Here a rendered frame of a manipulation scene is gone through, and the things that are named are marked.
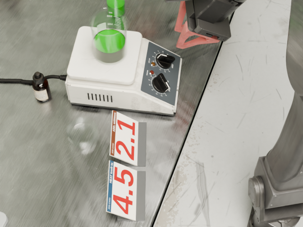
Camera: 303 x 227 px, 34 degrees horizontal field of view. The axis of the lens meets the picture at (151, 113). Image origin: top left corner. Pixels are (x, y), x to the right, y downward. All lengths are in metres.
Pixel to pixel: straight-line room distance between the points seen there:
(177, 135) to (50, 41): 0.34
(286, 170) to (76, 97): 0.42
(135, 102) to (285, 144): 0.34
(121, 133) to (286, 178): 0.32
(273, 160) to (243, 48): 0.40
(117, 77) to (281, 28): 0.40
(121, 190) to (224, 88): 0.30
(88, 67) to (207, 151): 0.26
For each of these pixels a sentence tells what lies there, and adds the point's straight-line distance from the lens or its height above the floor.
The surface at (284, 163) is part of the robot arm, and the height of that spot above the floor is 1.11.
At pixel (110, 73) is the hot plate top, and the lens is 0.88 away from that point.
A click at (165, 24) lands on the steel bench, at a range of 1.07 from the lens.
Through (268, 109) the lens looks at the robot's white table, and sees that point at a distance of 0.97.
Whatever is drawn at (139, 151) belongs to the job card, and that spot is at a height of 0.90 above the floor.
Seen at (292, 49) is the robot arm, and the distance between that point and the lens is 0.54.
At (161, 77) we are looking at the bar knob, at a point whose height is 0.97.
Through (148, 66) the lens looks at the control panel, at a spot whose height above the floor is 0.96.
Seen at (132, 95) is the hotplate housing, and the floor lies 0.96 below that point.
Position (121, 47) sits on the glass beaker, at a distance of 0.86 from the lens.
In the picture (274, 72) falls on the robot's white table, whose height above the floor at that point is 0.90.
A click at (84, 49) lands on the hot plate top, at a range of 0.92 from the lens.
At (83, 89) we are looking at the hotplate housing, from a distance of 0.89.
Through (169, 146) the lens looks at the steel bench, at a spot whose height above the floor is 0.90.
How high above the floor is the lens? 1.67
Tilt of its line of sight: 56 degrees down
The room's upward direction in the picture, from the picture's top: 2 degrees clockwise
